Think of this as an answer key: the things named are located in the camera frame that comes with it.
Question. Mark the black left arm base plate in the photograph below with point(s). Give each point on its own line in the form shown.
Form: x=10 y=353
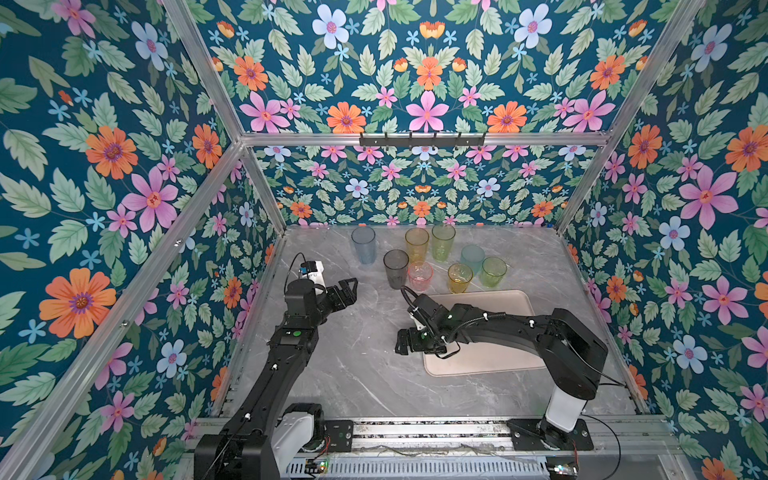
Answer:
x=333 y=436

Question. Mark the blue translucent tall cup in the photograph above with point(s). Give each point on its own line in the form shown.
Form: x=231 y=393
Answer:
x=364 y=241

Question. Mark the green translucent tall cup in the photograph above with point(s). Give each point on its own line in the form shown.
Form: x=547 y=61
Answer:
x=443 y=236

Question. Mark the black hook rack bar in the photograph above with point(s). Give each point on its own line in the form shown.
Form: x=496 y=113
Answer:
x=408 y=140

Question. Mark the white vented cable duct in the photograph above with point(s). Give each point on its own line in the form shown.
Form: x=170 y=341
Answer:
x=415 y=468

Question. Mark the beige rectangular tray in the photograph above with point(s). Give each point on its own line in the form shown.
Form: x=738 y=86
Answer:
x=485 y=358

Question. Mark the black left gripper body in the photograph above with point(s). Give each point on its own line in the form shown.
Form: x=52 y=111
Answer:
x=334 y=302

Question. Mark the pink translucent short cup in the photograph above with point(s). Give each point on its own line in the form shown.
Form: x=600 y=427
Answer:
x=420 y=275

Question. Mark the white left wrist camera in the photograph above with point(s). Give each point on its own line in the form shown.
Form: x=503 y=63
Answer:
x=313 y=270

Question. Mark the yellow translucent short cup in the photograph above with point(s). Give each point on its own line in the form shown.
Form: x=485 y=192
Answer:
x=460 y=276

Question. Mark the amber translucent tall cup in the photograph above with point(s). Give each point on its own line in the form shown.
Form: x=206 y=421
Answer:
x=417 y=240

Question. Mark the light green short cup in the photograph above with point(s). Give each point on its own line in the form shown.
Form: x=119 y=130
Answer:
x=493 y=271

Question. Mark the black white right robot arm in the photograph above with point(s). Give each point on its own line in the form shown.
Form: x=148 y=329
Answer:
x=571 y=353

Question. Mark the dark grey translucent cup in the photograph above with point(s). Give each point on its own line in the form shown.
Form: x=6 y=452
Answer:
x=396 y=264

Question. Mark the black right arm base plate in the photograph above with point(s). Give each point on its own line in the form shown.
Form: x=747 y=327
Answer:
x=529 y=434

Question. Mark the teal translucent short cup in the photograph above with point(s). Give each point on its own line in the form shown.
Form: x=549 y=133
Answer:
x=473 y=256

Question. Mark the aluminium mounting rail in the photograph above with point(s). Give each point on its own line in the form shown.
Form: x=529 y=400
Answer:
x=612 y=434

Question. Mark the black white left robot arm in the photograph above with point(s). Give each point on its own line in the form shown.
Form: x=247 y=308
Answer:
x=261 y=438

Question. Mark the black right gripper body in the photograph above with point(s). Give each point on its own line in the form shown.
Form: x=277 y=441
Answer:
x=423 y=339

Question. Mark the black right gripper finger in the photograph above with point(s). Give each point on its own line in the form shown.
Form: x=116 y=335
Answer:
x=403 y=342
x=432 y=347

